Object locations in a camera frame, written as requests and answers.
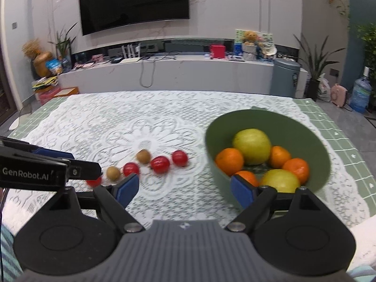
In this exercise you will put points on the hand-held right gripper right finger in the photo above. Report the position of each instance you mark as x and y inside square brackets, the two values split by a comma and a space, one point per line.
[242, 191]

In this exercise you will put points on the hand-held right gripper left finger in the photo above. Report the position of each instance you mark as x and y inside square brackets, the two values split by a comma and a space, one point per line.
[127, 188]

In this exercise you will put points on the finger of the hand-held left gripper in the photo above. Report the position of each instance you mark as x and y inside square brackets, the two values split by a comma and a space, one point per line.
[85, 170]
[53, 153]

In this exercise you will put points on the orange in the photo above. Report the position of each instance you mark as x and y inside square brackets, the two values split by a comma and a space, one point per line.
[249, 178]
[281, 156]
[297, 169]
[229, 161]

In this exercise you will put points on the red cherry tomato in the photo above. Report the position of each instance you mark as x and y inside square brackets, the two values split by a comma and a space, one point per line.
[160, 164]
[94, 182]
[179, 157]
[131, 169]

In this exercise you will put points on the yellow-green apple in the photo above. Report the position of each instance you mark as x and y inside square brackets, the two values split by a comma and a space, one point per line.
[280, 180]

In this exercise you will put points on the green colander bowl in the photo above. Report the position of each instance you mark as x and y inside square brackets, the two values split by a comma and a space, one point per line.
[264, 120]

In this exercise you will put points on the pink box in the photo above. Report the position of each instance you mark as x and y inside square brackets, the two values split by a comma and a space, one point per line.
[47, 97]

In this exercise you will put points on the white lace tablecloth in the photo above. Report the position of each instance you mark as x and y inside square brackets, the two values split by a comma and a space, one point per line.
[117, 117]

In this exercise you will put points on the orange cardboard box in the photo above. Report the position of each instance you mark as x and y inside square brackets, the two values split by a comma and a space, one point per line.
[69, 91]

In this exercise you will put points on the stack of colourful packets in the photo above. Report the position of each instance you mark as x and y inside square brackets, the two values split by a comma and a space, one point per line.
[45, 83]

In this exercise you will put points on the teal striped cloth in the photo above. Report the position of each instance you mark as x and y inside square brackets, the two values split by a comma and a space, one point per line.
[7, 249]

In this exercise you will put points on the blue snack bag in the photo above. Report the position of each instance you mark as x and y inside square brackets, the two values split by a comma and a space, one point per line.
[54, 67]

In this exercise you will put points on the golden vase with dried flowers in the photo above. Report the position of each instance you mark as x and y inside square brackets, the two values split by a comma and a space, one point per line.
[42, 64]

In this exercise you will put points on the pink printed card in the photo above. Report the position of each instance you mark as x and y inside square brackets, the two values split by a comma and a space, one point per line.
[97, 58]

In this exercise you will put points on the slim-leaf potted plant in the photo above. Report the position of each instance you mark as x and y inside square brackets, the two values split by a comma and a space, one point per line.
[63, 47]

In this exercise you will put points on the black set-top box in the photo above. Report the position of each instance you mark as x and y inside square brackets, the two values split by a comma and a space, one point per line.
[116, 60]

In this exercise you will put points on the white wifi router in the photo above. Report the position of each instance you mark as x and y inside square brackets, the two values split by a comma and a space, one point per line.
[130, 59]

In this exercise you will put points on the grey trash bin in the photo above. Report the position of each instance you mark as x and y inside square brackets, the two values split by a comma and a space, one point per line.
[286, 77]

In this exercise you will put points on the long-leaf potted plant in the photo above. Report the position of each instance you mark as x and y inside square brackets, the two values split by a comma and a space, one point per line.
[312, 89]

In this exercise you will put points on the long white TV console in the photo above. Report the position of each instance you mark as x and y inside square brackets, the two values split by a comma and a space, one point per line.
[191, 76]

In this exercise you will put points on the white plastic bag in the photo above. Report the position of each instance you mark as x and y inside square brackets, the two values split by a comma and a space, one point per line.
[323, 89]

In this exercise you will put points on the pink appliance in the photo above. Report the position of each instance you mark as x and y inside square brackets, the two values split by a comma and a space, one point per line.
[339, 95]

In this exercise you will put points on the white gift bucket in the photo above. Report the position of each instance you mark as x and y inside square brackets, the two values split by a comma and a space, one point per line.
[250, 53]

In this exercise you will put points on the red box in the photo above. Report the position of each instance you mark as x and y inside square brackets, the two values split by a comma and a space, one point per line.
[217, 52]

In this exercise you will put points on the blue box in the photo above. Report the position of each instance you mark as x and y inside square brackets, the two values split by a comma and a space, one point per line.
[238, 50]

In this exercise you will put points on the white hat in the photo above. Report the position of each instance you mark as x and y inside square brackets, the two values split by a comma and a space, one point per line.
[268, 51]

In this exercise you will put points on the blue water jug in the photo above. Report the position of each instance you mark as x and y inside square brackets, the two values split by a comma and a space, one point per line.
[360, 95]

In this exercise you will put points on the brown teddy bear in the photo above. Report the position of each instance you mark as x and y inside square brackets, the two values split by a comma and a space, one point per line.
[249, 36]

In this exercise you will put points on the green printed card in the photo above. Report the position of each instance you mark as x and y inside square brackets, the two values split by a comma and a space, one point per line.
[238, 35]

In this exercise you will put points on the black curved television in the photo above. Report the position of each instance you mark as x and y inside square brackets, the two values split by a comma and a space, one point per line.
[132, 3]

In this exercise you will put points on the green ivy plant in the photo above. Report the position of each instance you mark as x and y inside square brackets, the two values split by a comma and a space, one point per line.
[368, 35]

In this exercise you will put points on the black wall socket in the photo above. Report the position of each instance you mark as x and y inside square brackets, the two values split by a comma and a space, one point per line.
[333, 72]

